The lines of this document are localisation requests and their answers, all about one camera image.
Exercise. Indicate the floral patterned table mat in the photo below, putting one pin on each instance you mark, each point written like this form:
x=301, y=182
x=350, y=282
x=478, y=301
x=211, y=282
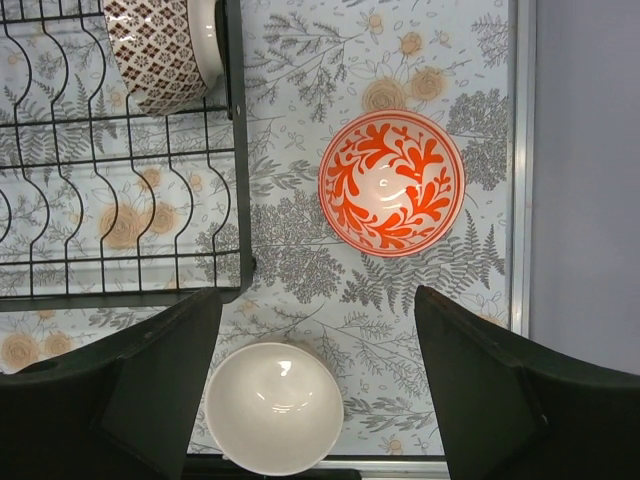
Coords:
x=311, y=67

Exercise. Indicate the black wire dish rack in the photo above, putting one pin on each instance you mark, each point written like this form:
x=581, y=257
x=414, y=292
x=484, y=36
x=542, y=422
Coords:
x=103, y=206

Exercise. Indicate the brown diamond patterned bowl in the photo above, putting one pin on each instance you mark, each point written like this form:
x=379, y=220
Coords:
x=170, y=54

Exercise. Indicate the orange floral patterned bowl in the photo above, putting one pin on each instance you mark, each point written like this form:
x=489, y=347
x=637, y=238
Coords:
x=391, y=183

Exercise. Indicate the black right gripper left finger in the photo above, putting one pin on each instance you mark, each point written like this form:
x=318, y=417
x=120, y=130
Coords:
x=122, y=407

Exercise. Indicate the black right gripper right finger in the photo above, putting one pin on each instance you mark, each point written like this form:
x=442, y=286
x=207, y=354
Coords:
x=510, y=408

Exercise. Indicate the cream bowl right side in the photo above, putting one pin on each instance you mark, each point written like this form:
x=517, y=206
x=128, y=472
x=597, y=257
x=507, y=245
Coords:
x=273, y=409

